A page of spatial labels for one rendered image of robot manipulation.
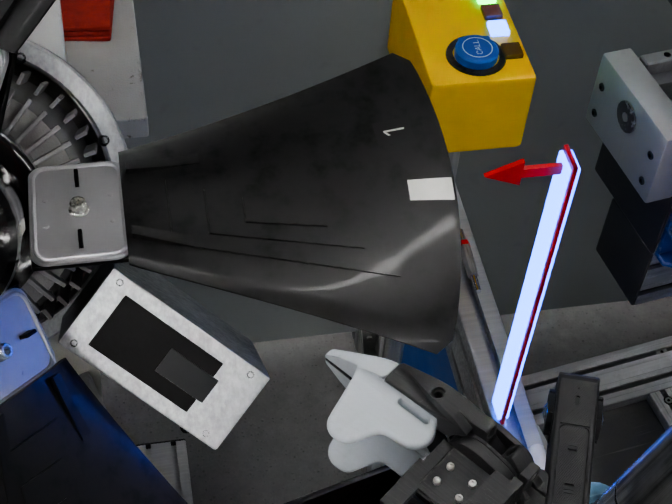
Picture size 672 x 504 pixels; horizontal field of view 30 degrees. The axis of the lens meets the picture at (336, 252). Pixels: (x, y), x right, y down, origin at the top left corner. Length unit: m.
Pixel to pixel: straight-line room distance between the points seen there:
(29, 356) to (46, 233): 0.10
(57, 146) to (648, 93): 0.61
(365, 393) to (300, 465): 1.38
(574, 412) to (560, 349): 1.56
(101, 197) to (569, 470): 0.36
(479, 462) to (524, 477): 0.03
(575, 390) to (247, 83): 1.06
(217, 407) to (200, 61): 0.81
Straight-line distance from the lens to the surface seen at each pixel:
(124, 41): 1.50
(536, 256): 0.99
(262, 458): 2.13
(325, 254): 0.84
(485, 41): 1.17
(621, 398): 2.00
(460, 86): 1.14
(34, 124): 0.95
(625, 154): 1.32
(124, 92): 1.43
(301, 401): 2.19
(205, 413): 0.99
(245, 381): 0.98
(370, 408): 0.74
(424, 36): 1.18
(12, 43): 0.82
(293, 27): 1.70
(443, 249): 0.86
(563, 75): 1.88
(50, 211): 0.87
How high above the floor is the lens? 1.82
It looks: 49 degrees down
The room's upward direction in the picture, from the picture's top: 5 degrees clockwise
